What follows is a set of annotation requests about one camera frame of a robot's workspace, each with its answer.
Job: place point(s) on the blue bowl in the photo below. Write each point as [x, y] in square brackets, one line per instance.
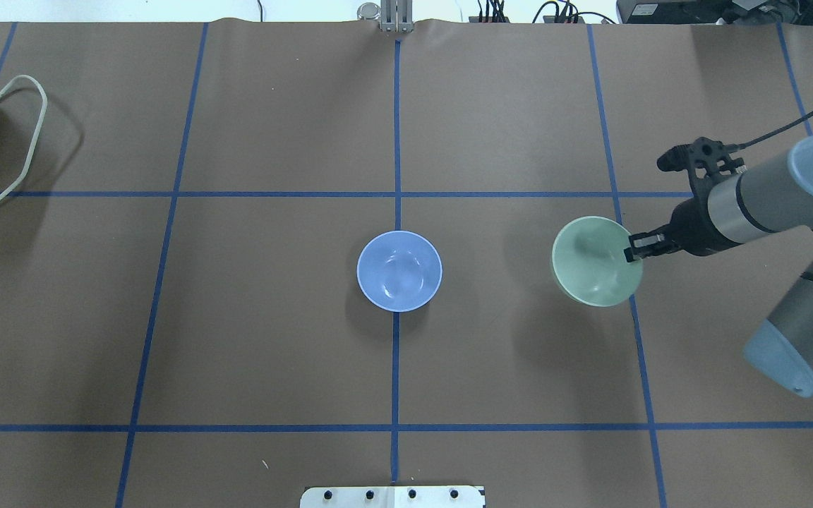
[399, 271]

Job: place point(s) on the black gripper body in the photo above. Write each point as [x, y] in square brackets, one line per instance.
[691, 227]

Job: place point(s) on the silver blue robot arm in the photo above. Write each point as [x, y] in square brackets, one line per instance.
[733, 204]

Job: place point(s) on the white pedestal column base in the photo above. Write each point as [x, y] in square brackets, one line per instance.
[395, 496]

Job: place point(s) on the green bowl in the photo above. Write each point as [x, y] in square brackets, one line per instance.
[589, 265]

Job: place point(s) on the aluminium frame post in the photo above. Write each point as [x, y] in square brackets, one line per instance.
[396, 16]

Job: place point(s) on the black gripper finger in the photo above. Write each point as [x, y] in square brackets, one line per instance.
[658, 242]

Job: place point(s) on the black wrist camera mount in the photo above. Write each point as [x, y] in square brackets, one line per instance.
[706, 162]

